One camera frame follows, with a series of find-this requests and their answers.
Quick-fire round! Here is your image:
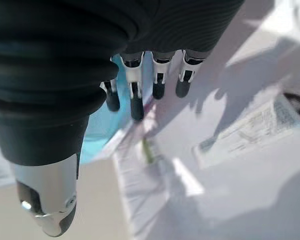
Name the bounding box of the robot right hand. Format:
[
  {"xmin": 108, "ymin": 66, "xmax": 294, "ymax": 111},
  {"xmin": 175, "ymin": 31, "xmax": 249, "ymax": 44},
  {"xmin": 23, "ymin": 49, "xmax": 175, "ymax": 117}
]
[{"xmin": 0, "ymin": 0, "xmax": 243, "ymax": 238}]

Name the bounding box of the white medicine box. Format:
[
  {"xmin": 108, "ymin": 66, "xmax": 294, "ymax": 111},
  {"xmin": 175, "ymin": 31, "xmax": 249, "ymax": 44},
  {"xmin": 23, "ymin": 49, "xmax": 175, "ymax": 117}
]
[{"xmin": 193, "ymin": 92, "xmax": 300, "ymax": 171}]

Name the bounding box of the light blue waste bin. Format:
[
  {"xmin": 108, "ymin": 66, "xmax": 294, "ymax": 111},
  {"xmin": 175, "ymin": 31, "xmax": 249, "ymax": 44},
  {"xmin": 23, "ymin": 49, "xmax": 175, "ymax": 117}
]
[{"xmin": 83, "ymin": 53, "xmax": 153, "ymax": 163}]

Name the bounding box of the white perforated side basket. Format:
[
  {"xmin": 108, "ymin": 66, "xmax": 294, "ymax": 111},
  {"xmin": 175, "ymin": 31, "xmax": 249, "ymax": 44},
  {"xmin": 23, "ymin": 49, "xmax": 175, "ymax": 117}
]
[{"xmin": 112, "ymin": 139, "xmax": 145, "ymax": 240}]

